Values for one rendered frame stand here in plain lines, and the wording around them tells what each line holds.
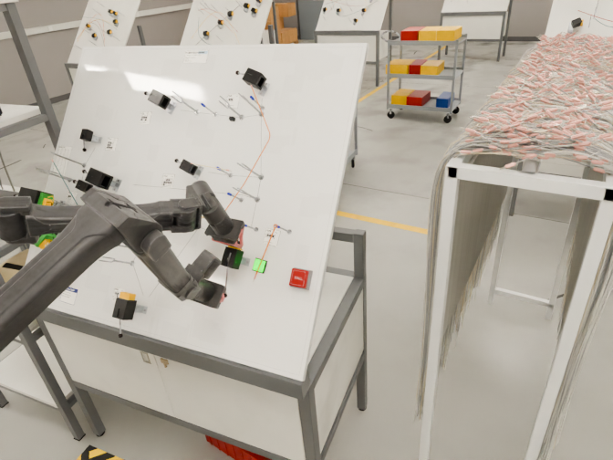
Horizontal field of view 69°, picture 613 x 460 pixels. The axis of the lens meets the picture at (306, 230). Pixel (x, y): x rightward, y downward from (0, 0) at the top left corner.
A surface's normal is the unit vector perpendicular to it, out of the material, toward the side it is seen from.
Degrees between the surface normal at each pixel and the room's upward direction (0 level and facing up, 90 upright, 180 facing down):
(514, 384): 0
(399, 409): 0
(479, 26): 90
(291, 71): 50
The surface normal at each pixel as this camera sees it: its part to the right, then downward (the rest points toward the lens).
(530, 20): -0.51, 0.48
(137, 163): -0.34, -0.17
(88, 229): 0.07, -0.38
